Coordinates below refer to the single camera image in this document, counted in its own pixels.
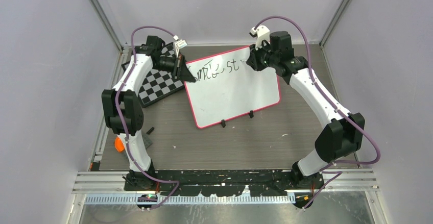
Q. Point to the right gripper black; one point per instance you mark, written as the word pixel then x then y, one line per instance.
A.
pixel 254 54

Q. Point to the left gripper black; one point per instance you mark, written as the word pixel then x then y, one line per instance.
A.
pixel 181 70

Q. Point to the whiteboard with pink frame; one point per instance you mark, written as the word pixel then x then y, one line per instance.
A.
pixel 225 87

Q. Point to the black marker cap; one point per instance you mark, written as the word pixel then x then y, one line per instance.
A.
pixel 150 131

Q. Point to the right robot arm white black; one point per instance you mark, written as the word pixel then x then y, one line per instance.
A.
pixel 340 135

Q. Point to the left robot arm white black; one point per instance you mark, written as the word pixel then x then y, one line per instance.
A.
pixel 123 113

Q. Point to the black white chessboard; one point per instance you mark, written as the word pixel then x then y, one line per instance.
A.
pixel 156 86

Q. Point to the grey studded baseplate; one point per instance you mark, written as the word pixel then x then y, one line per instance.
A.
pixel 146 140

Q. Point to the orange curved brick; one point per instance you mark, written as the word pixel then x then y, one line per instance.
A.
pixel 118 144

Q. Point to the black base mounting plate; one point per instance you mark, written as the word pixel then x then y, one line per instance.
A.
pixel 222 183

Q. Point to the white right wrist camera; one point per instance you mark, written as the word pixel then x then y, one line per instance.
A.
pixel 262 34

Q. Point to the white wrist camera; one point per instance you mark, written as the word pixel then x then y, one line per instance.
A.
pixel 178 44
pixel 262 34

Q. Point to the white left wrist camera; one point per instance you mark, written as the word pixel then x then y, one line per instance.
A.
pixel 178 44

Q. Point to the black wire whiteboard stand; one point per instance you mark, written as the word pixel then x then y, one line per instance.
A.
pixel 223 122

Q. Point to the aluminium frame rail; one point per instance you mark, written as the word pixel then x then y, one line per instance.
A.
pixel 107 187

